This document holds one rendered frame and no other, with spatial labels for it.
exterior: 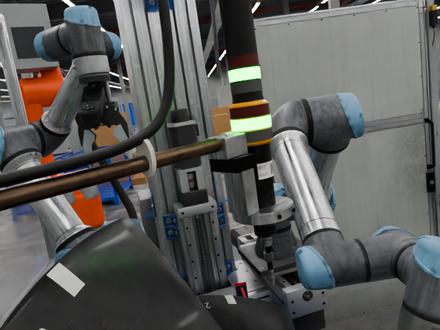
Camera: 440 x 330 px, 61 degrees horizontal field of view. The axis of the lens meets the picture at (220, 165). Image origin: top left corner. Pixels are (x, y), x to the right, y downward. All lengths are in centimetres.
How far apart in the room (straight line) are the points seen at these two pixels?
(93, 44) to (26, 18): 349
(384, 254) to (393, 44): 200
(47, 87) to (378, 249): 400
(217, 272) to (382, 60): 169
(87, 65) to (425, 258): 75
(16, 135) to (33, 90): 314
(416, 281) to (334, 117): 43
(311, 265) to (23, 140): 89
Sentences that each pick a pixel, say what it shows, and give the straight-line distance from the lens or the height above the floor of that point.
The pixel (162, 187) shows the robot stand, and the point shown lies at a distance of 134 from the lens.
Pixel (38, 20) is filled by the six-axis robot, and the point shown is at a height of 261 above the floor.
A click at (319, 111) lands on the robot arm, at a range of 92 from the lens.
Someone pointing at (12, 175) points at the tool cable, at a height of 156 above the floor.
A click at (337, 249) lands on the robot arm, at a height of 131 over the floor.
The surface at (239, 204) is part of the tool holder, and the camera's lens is 40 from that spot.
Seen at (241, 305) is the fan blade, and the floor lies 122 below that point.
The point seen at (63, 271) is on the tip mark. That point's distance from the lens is 39.
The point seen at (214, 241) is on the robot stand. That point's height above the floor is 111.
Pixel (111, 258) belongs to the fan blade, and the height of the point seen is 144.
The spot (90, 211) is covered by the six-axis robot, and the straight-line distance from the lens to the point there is 435.
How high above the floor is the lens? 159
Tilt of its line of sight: 10 degrees down
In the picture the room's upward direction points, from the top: 9 degrees counter-clockwise
